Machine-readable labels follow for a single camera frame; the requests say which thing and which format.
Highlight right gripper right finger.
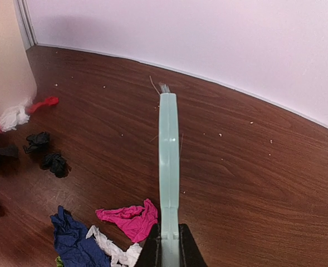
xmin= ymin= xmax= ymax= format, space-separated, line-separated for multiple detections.
xmin=179 ymin=224 xmax=208 ymax=267

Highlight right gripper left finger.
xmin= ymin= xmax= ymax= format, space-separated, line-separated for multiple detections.
xmin=135 ymin=224 xmax=161 ymax=267

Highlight mint green hand brush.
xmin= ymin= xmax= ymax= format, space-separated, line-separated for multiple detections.
xmin=155 ymin=82 xmax=180 ymax=266

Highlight white scrap centre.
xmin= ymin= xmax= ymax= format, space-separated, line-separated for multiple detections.
xmin=86 ymin=225 xmax=142 ymax=266

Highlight pink scrap centre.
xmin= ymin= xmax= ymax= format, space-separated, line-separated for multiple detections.
xmin=95 ymin=199 xmax=158 ymax=243

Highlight navy scrap front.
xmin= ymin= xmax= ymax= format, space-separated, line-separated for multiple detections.
xmin=50 ymin=206 xmax=110 ymax=266

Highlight green scrap centre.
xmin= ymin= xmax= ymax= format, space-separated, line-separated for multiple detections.
xmin=55 ymin=256 xmax=64 ymax=267

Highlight crumpled black scrap near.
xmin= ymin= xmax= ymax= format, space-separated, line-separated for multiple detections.
xmin=41 ymin=152 xmax=68 ymax=178

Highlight crumpled black scrap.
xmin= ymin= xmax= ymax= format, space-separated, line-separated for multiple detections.
xmin=23 ymin=132 xmax=50 ymax=154
xmin=41 ymin=152 xmax=68 ymax=178

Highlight crumpled black scrap far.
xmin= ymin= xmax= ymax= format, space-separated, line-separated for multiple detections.
xmin=23 ymin=132 xmax=50 ymax=154

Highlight red white scrap near bin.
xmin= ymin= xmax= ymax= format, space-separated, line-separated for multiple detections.
xmin=0 ymin=96 xmax=59 ymax=132

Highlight beige plastic waste bin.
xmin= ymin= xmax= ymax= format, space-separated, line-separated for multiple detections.
xmin=0 ymin=1 xmax=37 ymax=117

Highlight left aluminium frame post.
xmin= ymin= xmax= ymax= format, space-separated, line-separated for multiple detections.
xmin=14 ymin=0 xmax=38 ymax=50

